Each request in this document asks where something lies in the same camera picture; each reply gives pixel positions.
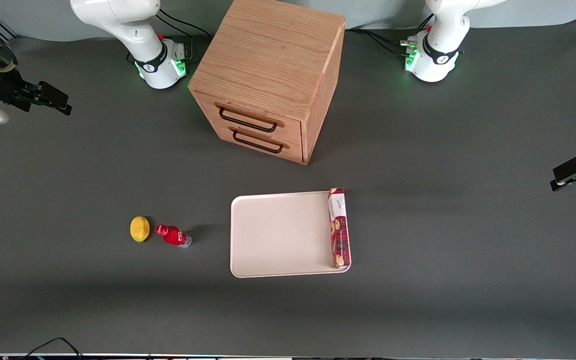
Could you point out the wooden drawer cabinet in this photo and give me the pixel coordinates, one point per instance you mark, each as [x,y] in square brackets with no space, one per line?
[273,55]

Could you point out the red cookie box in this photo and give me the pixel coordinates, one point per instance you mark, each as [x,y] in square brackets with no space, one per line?
[339,230]

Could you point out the red coke bottle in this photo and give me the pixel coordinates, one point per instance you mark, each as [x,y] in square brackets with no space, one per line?
[173,235]

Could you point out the beige plastic tray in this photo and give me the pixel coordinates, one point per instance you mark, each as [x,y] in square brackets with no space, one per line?
[278,235]

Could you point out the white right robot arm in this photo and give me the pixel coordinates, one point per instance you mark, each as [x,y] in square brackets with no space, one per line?
[133,25]

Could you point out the yellow lemon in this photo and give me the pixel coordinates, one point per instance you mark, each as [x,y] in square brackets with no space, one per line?
[140,229]

